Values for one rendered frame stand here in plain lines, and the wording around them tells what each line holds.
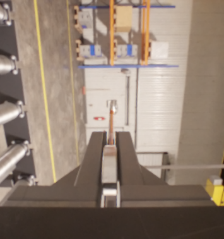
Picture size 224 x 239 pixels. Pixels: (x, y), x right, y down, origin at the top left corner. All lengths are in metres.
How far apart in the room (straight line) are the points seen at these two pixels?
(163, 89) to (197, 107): 2.19
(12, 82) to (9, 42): 0.26
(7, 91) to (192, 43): 9.51
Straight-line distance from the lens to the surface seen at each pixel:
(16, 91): 1.34
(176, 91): 9.95
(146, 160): 10.74
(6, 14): 1.35
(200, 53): 10.36
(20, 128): 1.40
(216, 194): 8.22
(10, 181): 1.62
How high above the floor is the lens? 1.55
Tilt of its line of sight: level
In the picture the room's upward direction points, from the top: 90 degrees clockwise
